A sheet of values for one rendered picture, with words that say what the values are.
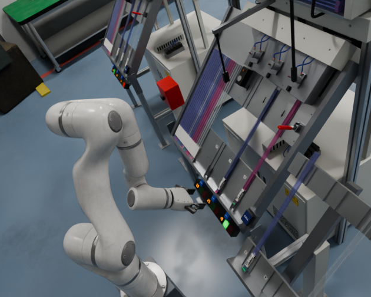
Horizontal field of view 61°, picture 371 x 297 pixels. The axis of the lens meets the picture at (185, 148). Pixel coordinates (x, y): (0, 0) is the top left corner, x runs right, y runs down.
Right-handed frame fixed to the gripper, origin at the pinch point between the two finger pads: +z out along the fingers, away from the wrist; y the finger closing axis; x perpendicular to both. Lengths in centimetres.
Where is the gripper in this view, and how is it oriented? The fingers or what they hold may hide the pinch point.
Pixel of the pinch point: (197, 198)
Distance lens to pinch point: 135.6
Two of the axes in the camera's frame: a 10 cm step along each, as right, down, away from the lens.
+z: 8.0, 1.0, 5.9
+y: 4.5, 5.6, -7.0
